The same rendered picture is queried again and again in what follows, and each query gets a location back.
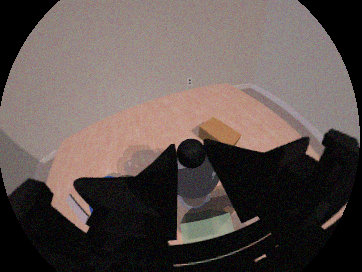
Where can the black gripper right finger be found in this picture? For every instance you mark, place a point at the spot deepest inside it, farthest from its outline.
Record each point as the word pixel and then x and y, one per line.
pixel 248 175

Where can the glass french press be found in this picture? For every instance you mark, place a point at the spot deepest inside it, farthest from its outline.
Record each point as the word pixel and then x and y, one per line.
pixel 196 178

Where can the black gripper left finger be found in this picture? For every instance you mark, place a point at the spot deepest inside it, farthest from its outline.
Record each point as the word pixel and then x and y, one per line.
pixel 152 191

